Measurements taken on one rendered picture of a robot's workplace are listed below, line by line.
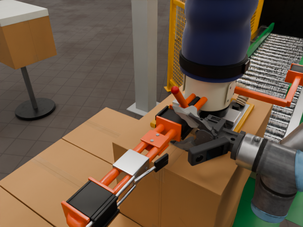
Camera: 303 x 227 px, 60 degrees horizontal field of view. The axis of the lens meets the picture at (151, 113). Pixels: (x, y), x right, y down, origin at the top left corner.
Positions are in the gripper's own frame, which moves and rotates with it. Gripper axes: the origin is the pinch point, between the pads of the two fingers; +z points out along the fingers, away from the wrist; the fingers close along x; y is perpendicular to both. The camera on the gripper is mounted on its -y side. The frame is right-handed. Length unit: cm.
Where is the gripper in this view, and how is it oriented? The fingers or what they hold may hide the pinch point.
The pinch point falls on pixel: (170, 126)
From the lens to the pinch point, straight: 77.5
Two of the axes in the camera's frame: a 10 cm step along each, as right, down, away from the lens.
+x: 0.0, -8.2, -5.7
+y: 5.5, -4.8, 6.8
